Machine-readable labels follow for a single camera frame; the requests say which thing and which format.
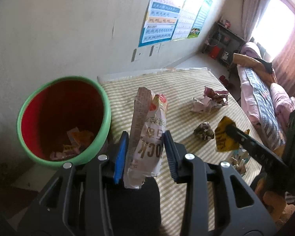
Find white pink snack bag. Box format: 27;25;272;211
123;87;168;190

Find yellow brown candy wrapper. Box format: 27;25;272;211
214;116;240;152

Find crumpled patterned wrapper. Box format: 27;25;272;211
193;122;215;141

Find white teal crumpled wrapper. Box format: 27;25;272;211
228;148;250;176

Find beige striped woven mat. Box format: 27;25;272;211
97;68;262;235

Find pink snack wrapper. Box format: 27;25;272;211
191;86;229;114

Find pink quilt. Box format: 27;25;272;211
270;83;295;134

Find bed with plaid cover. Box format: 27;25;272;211
237;41;295;150

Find red bin with green rim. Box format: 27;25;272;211
16;76;111;169

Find red slippers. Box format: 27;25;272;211
219;75;232;89

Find brown window curtain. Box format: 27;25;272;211
272;26;295;97

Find orange pillow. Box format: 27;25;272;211
233;53;272;74

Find dark metal shelf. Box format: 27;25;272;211
202;22;246;69

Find white wall socket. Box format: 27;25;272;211
131;43;162;62

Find blue alphabet wall poster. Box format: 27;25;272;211
139;0;185;47

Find white chart wall poster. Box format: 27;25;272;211
171;0;203;41

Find green edged wall poster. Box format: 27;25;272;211
187;0;212;38

